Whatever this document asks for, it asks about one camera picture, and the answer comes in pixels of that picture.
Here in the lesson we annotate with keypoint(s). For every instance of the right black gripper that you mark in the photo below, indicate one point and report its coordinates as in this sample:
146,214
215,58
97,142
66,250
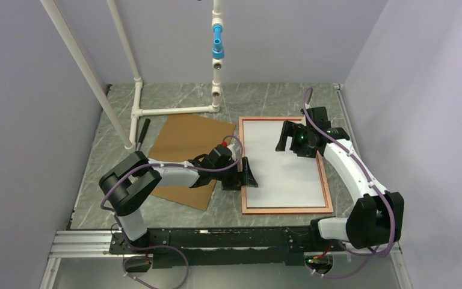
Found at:
292,129

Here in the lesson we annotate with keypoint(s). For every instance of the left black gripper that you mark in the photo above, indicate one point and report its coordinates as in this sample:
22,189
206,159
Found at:
244,178

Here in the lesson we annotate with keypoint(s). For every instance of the white photo sheet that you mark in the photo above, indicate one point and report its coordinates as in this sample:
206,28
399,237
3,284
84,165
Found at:
284,179

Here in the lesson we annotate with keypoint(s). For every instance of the brown backing board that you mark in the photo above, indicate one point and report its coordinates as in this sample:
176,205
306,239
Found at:
183,137

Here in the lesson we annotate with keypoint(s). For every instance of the orange wooden picture frame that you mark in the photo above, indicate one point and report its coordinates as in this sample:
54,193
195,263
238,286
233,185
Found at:
327,209

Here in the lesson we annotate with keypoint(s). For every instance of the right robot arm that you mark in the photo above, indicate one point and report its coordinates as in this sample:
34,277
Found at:
376,217

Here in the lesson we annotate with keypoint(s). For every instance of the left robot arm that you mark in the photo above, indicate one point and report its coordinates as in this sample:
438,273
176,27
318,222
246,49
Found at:
132,181

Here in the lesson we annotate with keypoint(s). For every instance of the white PVC pipe stand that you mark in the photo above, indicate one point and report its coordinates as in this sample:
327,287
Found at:
129,139

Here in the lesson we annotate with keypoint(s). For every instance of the blue pipe fitting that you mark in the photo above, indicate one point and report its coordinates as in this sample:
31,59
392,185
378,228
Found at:
217,46

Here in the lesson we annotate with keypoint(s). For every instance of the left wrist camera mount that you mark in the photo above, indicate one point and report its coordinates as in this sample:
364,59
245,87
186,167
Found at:
234,148

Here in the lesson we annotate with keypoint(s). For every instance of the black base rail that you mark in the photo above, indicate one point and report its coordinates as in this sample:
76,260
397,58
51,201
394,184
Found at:
169,247

